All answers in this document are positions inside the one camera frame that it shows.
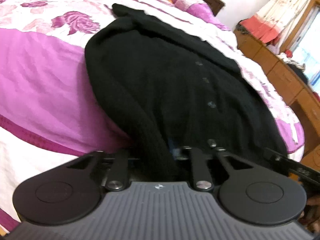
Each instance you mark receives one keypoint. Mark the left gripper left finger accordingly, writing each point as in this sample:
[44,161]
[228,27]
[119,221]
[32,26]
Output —
[118,175]

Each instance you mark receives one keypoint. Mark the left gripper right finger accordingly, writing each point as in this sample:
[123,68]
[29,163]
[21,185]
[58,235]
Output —
[193,168]

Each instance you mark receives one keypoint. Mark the black knit cardigan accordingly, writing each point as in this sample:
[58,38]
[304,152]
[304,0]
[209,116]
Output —
[165,89]

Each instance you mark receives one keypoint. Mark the clothes pile on dresser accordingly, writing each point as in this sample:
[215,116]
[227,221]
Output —
[298,68]

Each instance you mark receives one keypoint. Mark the person's right hand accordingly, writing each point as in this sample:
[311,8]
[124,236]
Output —
[310,216]

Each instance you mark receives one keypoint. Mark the wooden dresser cabinet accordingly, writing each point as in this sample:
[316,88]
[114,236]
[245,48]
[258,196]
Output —
[291,88]

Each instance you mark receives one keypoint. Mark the purple floral duvet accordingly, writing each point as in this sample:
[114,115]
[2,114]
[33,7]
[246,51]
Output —
[49,114]

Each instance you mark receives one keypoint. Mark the orange cream curtain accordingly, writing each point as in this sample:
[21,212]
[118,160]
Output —
[273,23]

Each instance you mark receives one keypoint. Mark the rolled floral quilt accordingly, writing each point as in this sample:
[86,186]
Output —
[199,9]

